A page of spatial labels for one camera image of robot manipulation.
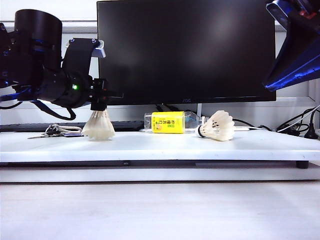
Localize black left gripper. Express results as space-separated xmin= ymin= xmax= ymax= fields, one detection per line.
xmin=53 ymin=69 xmax=124 ymax=112

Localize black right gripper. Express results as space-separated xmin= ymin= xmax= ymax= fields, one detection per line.
xmin=261 ymin=0 xmax=320 ymax=92

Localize shuttlecock with green cork sticker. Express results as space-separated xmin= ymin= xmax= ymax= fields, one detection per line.
xmin=81 ymin=109 xmax=116 ymax=142

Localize white feather shuttlecock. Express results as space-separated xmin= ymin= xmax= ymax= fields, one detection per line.
xmin=195 ymin=110 xmax=236 ymax=143

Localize black keyboard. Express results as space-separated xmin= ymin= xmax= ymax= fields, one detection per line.
xmin=0 ymin=120 xmax=145 ymax=133

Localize blue card tag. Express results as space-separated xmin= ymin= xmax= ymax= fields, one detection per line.
xmin=61 ymin=131 xmax=84 ymax=138

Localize bunch of metal keys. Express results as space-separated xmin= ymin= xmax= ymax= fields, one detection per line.
xmin=26 ymin=123 xmax=62 ymax=140

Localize plastic bottle with yellow label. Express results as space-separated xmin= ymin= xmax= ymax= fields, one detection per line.
xmin=143 ymin=111 xmax=210 ymax=135

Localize white raised desk board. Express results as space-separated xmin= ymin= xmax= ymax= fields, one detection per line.
xmin=0 ymin=129 xmax=320 ymax=164

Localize black power plug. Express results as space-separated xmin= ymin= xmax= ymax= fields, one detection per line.
xmin=303 ymin=109 xmax=320 ymax=140

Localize black computer monitor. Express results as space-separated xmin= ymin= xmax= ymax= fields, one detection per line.
xmin=96 ymin=0 xmax=277 ymax=106

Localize white cord key loop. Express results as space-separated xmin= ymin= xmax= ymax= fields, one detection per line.
xmin=55 ymin=125 xmax=84 ymax=134

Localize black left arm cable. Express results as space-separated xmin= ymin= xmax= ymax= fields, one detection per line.
xmin=0 ymin=98 xmax=77 ymax=122

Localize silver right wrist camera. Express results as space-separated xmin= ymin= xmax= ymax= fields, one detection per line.
xmin=265 ymin=0 xmax=292 ymax=27

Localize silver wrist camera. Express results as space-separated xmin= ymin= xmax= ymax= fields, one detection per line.
xmin=61 ymin=37 xmax=107 ymax=76
xmin=265 ymin=0 xmax=292 ymax=27

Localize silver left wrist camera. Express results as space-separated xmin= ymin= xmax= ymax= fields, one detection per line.
xmin=61 ymin=37 xmax=107 ymax=76

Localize tangled black cables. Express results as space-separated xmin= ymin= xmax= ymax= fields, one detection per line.
xmin=275 ymin=104 xmax=320 ymax=135

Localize grey aluminium partition frame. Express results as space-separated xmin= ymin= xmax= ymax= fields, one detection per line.
xmin=0 ymin=15 xmax=320 ymax=111

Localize white cable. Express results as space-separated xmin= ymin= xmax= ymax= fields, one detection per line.
xmin=249 ymin=104 xmax=320 ymax=132

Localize thin black cable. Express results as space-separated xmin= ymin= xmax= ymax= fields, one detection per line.
xmin=233 ymin=118 xmax=274 ymax=132

